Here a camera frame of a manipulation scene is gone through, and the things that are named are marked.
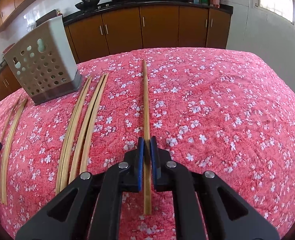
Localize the brown lower kitchen cabinets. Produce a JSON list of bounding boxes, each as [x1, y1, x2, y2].
[[0, 2, 233, 104]]

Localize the black wok with handle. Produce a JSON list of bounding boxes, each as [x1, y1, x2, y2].
[[75, 0, 100, 11]]

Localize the grey perforated utensil holder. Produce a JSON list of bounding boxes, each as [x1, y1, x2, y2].
[[4, 16, 82, 105]]

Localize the black countertop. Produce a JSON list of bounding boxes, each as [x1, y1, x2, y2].
[[0, 0, 234, 88]]

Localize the bamboo chopstick thin far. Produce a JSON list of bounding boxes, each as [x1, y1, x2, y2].
[[0, 97, 20, 152]]

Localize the red floral tablecloth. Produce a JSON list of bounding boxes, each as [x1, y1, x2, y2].
[[0, 48, 295, 236]]

